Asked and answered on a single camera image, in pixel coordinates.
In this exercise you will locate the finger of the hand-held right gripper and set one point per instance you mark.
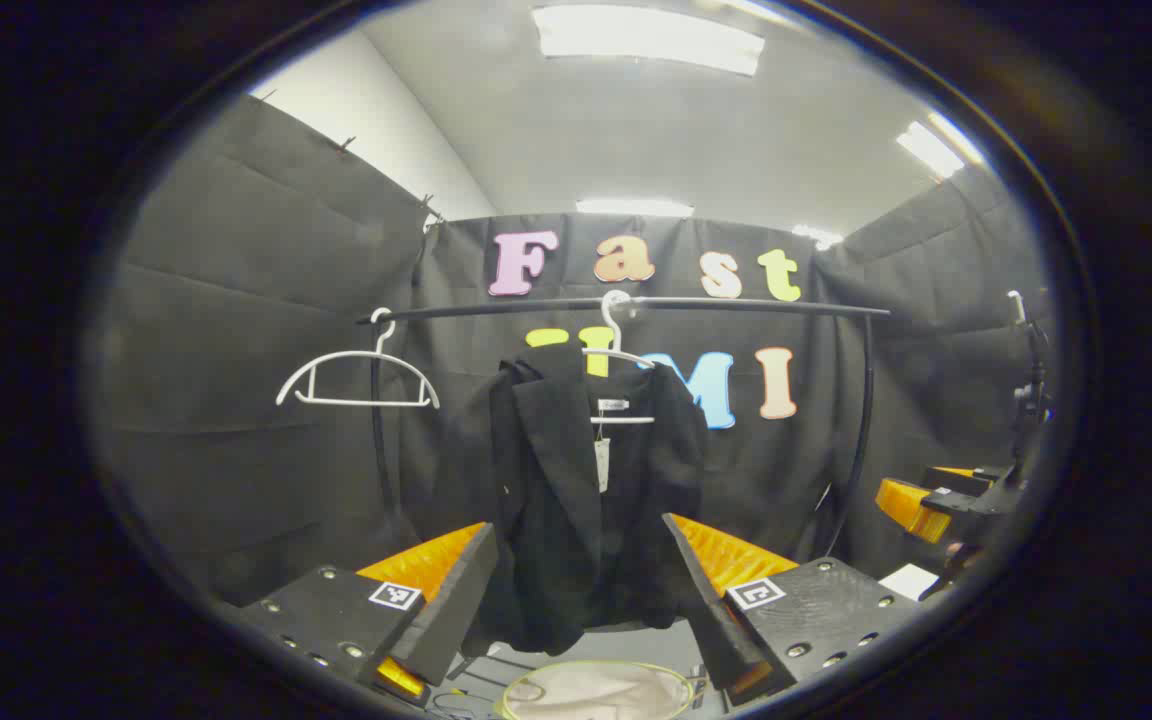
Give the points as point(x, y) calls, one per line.
point(966, 478)
point(911, 505)

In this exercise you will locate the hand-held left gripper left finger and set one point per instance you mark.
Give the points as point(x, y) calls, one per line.
point(451, 620)

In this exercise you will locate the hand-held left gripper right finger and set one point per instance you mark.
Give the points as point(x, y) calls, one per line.
point(711, 620)

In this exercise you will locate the beige laundry hamper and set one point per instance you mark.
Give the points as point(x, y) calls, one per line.
point(596, 690)

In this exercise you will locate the black knit jacket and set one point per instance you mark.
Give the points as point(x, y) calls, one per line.
point(556, 500)

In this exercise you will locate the white clothes hanger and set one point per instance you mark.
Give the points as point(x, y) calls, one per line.
point(366, 402)
point(626, 419)

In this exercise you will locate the black clothes rack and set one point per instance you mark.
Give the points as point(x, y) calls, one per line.
point(756, 304)

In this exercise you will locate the white paper hang tag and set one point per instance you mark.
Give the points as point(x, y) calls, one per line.
point(602, 465)

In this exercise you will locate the ceiling light panel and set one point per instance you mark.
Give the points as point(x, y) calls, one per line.
point(931, 145)
point(634, 207)
point(646, 35)

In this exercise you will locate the black backdrop cloth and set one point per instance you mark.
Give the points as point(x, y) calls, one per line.
point(236, 300)

